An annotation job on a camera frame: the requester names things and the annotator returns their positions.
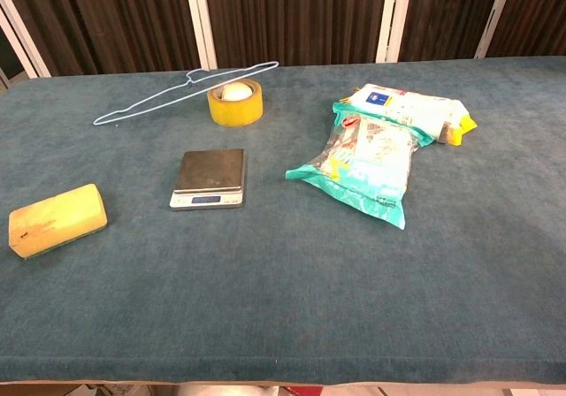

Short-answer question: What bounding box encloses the light blue wire hanger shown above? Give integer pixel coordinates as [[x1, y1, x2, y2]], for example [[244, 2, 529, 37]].
[[92, 61, 280, 126]]

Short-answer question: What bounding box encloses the yellow packing tape roll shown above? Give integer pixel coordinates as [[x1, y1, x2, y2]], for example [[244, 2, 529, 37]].
[[206, 78, 264, 127]]

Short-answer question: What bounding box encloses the white frame post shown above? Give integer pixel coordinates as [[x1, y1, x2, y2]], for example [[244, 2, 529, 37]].
[[182, 0, 218, 71], [375, 0, 416, 64], [0, 0, 51, 79], [474, 0, 518, 59]]

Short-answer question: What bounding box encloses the teal clear plastic package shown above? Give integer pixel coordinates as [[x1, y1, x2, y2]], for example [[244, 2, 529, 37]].
[[285, 103, 436, 231]]

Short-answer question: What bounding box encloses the silver digital kitchen scale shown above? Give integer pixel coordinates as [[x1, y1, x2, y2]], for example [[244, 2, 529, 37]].
[[169, 148, 246, 211]]

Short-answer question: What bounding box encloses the white ball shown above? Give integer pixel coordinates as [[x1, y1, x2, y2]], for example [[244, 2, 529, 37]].
[[221, 83, 252, 102]]

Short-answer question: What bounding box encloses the white yellow plastic package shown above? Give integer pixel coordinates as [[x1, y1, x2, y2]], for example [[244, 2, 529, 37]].
[[342, 83, 478, 146]]

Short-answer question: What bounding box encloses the yellow sponge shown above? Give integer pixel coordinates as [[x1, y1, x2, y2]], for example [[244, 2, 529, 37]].
[[8, 183, 109, 260]]

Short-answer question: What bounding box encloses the teal table cloth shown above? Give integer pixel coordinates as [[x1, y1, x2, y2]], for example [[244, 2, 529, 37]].
[[0, 56, 566, 387]]

